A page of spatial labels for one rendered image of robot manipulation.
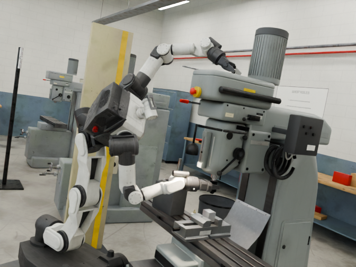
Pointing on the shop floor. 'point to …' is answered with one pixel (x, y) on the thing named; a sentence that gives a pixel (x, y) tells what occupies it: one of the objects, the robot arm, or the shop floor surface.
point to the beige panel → (106, 36)
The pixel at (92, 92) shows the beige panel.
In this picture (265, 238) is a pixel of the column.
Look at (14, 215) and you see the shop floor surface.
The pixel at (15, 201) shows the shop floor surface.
